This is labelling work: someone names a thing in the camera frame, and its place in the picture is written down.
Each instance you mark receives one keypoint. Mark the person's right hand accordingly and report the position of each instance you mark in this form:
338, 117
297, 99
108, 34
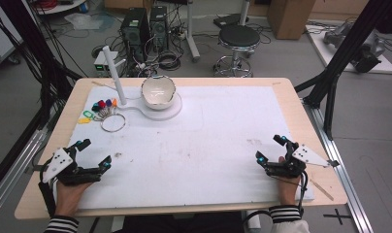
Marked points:
287, 192

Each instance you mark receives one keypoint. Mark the white ceramic bowl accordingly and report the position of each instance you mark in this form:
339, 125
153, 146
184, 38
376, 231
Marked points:
158, 93

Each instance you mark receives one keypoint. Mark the flat black case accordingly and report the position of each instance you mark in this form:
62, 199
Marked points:
229, 20

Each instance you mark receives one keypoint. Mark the aluminium rail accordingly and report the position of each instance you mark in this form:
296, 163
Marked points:
13, 174
342, 168

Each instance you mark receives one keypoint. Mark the black round stool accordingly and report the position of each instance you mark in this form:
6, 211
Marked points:
239, 37

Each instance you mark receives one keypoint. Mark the slim black computer tower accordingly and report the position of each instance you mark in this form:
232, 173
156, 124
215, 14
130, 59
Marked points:
159, 27

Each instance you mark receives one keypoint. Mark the thin wooden stick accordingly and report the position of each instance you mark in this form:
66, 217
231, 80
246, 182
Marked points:
103, 85
321, 190

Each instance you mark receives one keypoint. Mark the person's dark lap clothing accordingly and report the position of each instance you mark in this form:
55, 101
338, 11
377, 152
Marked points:
184, 224

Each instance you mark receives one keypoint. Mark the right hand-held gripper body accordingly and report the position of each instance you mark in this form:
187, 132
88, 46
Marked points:
300, 158

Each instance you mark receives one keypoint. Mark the white table mat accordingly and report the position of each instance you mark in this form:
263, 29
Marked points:
200, 145

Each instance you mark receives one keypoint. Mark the round white table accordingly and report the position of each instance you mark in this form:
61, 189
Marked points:
59, 6

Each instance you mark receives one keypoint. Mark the white power supply box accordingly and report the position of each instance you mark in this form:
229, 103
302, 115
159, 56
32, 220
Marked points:
102, 64

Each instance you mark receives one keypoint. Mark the large black computer tower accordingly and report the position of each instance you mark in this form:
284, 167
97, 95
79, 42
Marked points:
135, 30

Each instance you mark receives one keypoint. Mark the person's left hand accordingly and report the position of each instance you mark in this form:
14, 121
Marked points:
69, 199

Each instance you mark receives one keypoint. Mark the grey machine on board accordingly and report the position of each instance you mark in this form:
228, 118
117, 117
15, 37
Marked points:
365, 48

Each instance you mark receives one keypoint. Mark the clear plastic bag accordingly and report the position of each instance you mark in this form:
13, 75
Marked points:
87, 21

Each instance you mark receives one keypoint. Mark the white desk leg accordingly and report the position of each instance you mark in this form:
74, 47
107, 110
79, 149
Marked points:
192, 35

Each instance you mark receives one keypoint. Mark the white floor board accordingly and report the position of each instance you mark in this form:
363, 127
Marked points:
326, 55

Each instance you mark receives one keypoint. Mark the white stand with pole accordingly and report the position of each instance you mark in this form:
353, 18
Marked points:
158, 114

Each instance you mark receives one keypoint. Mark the black metal frame strut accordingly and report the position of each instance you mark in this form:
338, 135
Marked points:
32, 51
342, 55

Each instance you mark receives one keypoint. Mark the brown cardboard box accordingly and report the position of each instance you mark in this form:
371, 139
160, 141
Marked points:
289, 17

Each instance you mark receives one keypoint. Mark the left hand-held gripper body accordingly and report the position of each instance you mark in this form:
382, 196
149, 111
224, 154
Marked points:
59, 161

